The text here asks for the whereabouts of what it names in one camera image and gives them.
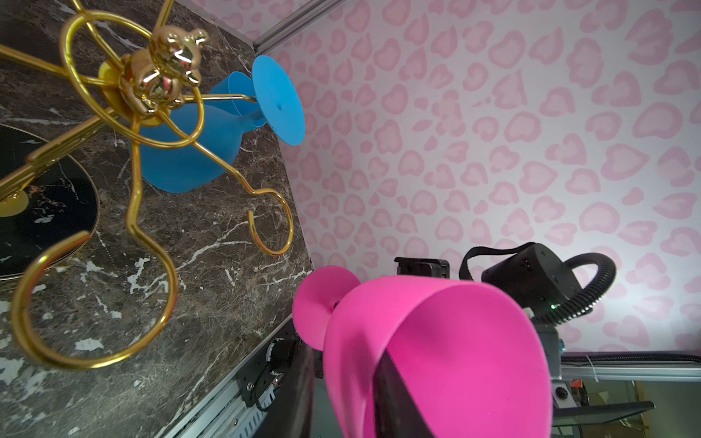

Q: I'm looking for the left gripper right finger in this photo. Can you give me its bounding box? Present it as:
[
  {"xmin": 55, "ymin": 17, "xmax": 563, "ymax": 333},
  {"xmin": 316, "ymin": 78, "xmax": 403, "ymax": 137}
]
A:
[{"xmin": 372, "ymin": 351, "xmax": 434, "ymax": 438}]

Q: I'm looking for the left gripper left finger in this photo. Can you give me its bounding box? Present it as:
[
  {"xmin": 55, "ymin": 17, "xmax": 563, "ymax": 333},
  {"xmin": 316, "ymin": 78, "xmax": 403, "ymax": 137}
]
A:
[{"xmin": 254, "ymin": 343, "xmax": 316, "ymax": 437}]

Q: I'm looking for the pink plastic wine glass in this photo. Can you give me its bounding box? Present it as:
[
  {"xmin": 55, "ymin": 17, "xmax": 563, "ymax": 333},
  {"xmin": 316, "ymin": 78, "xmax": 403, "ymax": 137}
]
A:
[{"xmin": 292, "ymin": 266, "xmax": 553, "ymax": 437}]

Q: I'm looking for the blue wine glass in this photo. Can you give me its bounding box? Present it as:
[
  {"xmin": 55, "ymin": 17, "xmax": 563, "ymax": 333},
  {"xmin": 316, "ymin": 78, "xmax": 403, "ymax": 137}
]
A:
[
  {"xmin": 140, "ymin": 56, "xmax": 306, "ymax": 193},
  {"xmin": 207, "ymin": 71, "xmax": 259, "ymax": 116}
]

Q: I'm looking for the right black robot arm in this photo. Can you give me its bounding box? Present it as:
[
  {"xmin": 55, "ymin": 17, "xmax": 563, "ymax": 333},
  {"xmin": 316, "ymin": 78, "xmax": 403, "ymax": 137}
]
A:
[{"xmin": 394, "ymin": 242, "xmax": 582, "ymax": 381}]

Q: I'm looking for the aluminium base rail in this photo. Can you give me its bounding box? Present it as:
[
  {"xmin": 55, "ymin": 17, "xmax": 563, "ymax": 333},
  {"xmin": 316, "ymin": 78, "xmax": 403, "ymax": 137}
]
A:
[{"xmin": 157, "ymin": 317, "xmax": 299, "ymax": 438}]

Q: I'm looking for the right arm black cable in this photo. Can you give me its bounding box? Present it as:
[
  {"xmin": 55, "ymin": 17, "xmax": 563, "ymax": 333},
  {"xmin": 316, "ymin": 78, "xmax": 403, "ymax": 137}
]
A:
[{"xmin": 533, "ymin": 252, "xmax": 618, "ymax": 327}]

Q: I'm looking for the gold wire glass rack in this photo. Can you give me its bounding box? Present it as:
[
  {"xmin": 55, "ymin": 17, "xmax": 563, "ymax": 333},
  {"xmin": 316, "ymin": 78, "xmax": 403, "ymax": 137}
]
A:
[{"xmin": 1, "ymin": 1, "xmax": 299, "ymax": 372}]

